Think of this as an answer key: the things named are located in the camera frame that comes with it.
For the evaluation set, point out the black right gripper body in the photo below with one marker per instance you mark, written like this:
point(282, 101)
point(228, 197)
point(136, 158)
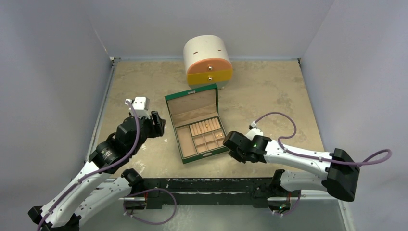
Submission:
point(235, 145)

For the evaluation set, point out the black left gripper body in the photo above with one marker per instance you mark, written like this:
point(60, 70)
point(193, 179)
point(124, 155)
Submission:
point(152, 129)

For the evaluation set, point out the green jewelry tray insert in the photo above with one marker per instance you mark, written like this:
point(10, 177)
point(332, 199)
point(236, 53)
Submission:
point(198, 140)

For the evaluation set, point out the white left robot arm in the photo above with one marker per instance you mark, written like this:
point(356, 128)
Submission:
point(87, 194)

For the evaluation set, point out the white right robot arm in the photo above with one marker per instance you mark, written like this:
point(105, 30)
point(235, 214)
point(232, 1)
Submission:
point(335, 173)

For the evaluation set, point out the green jewelry box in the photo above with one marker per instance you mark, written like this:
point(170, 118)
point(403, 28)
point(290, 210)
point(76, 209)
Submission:
point(193, 105)

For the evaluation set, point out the white drawer cabinet orange yellow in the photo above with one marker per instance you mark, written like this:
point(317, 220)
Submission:
point(206, 62)

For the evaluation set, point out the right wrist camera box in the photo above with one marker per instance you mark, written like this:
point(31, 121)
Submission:
point(255, 129)

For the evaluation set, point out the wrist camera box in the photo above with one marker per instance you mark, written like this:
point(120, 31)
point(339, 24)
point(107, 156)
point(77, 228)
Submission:
point(255, 129)
point(140, 105)

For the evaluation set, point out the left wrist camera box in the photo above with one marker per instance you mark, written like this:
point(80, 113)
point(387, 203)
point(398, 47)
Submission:
point(140, 105)

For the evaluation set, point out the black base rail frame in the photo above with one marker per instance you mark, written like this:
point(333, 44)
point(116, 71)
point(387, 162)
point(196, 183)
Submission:
point(263, 192)

